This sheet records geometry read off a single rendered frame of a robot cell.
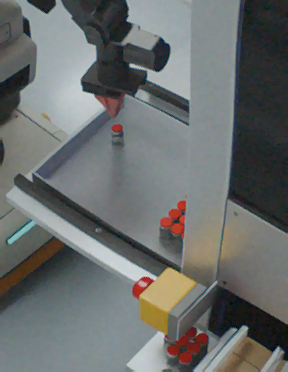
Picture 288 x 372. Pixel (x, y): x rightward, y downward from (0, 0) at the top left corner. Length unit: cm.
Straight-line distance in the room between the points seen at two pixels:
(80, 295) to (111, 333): 16
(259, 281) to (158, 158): 49
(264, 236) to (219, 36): 30
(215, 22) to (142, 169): 70
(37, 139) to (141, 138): 91
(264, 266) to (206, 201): 13
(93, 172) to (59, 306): 95
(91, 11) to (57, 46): 197
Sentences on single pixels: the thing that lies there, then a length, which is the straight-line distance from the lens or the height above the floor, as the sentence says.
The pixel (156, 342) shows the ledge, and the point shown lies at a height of 88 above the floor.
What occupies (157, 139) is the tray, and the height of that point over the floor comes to 88.
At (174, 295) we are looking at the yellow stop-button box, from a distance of 128.
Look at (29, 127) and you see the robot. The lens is 261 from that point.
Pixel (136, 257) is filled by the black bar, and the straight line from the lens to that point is 149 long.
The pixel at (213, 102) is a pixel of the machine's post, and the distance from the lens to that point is 107.
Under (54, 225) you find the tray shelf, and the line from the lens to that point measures 156.
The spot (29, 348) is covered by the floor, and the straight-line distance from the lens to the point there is 245.
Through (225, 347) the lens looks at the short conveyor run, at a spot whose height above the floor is 97.
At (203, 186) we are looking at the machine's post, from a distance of 118.
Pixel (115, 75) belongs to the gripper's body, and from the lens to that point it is 150.
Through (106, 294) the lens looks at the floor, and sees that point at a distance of 254.
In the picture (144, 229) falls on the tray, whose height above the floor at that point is 88.
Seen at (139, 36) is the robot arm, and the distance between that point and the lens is 143.
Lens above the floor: 207
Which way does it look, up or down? 47 degrees down
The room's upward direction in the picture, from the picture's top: straight up
